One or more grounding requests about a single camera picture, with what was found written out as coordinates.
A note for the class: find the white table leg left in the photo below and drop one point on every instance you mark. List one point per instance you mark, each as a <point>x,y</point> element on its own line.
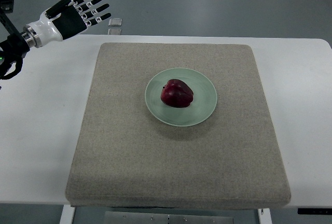
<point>67,215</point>

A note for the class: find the beige fabric mat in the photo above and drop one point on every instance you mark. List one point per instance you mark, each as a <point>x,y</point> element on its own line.
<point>126,157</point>

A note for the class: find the white table leg right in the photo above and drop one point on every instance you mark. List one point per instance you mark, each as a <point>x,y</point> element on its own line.
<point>264,216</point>

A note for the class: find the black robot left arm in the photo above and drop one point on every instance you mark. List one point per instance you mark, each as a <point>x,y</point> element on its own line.
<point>17,45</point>

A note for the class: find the red apple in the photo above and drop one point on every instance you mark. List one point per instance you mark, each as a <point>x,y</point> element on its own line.
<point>176,94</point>

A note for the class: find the grey metal base plate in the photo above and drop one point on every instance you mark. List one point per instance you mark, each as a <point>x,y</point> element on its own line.
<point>128,217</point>

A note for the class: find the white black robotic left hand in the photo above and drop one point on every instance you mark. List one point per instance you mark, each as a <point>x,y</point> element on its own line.
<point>66,19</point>

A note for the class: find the lower metal floor plate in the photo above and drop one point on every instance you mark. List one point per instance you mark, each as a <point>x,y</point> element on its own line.
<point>114,31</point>

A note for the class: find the white table leg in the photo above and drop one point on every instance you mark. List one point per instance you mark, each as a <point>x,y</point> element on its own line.
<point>264,216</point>
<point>67,215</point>

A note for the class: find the black table control panel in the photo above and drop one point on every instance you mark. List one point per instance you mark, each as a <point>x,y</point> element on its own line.
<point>314,211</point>

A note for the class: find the pale green plate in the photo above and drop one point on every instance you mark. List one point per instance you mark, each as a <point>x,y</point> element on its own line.
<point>204,99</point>

